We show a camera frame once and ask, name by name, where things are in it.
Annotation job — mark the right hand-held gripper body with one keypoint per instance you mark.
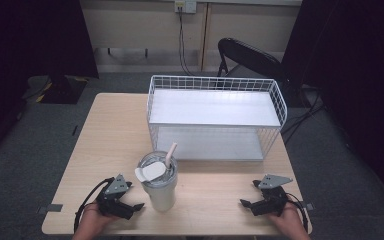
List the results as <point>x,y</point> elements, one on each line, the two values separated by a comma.
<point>272,200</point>

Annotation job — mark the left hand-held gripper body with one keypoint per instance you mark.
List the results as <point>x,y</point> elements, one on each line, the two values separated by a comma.
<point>116,187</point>

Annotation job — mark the white cup with clear lid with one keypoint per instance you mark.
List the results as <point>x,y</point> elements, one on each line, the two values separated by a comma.
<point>161,193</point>

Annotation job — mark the person's right hand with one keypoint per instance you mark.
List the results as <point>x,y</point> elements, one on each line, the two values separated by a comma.
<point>285,218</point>

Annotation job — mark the person's left hand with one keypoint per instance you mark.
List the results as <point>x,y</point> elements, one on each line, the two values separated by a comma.
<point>92,216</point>

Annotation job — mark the grey tape piece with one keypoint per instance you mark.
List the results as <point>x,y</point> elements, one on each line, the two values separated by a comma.
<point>50,208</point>
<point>309,206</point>

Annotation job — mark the pink straw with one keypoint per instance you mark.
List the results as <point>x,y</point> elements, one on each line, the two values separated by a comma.
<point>171,154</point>

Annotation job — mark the black stand base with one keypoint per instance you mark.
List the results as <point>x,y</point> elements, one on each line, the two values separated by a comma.
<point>63,88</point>

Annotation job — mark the yellow floor tape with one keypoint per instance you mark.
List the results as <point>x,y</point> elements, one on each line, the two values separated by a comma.
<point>45,91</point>

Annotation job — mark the black folding chair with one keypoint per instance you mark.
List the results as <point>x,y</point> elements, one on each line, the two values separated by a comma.
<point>250,56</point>

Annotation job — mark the black curtain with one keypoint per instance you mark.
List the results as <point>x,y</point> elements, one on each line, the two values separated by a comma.
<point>30,50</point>
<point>356,83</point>

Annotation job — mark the white wall socket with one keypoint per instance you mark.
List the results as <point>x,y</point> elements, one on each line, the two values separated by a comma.
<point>185,6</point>

